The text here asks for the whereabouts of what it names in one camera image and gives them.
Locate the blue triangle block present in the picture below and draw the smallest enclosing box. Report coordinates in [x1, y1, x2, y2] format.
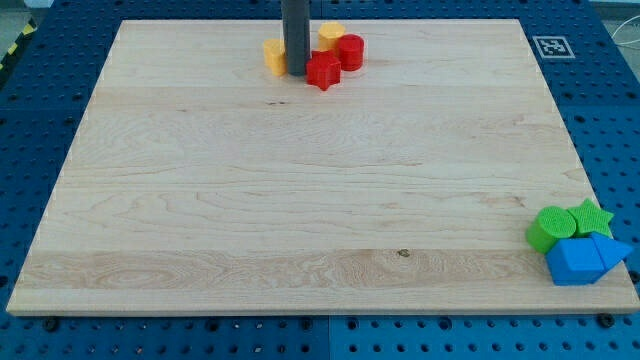
[589, 232, 633, 283]

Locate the white cable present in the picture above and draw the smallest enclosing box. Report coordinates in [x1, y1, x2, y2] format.
[610, 13, 640, 50]

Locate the yellow heart block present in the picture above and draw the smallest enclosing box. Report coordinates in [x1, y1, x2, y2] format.
[263, 38, 287, 76]

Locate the green cylinder block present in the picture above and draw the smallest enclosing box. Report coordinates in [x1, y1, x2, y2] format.
[525, 206, 577, 254]

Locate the yellow hexagon block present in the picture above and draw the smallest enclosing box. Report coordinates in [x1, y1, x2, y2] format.
[317, 21, 346, 52]

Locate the green star block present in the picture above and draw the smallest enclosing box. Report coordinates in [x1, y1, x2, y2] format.
[567, 199, 614, 238]

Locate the wooden board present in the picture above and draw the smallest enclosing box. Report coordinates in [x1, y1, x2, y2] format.
[7, 19, 639, 316]

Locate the blue cube block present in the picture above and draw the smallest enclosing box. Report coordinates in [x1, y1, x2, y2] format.
[545, 238, 605, 286]

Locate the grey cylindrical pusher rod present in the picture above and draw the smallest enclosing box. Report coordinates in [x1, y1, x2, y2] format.
[281, 0, 310, 76]

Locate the fiducial marker tag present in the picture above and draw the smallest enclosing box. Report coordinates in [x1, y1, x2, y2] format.
[533, 36, 575, 59]

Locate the red cylinder block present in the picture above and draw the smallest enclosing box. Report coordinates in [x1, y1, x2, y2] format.
[337, 34, 364, 71]

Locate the red star block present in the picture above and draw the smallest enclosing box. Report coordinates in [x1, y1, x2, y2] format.
[306, 50, 341, 91]

